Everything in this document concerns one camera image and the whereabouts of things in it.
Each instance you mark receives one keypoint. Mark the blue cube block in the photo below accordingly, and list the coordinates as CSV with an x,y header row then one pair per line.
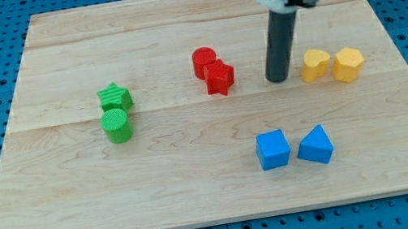
x,y
272,149

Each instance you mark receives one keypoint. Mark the blue triangle block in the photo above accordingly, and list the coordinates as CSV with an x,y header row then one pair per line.
x,y
316,146

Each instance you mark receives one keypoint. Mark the green star block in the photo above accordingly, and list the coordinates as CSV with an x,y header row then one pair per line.
x,y
115,97

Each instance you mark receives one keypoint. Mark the yellow heart block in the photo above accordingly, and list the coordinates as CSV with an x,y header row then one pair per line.
x,y
315,65

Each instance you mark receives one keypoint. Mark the red cylinder block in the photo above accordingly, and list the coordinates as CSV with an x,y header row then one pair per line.
x,y
200,57

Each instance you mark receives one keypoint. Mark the red star block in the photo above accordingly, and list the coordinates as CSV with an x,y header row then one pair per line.
x,y
219,77

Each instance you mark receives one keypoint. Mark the green cylinder block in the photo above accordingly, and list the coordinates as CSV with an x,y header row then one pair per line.
x,y
116,126

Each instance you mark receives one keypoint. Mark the wooden board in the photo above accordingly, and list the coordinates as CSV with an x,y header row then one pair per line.
x,y
191,161

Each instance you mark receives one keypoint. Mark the yellow hexagon block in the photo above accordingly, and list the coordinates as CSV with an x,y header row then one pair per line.
x,y
347,64

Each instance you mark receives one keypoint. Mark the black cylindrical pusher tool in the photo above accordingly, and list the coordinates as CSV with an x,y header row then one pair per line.
x,y
279,43

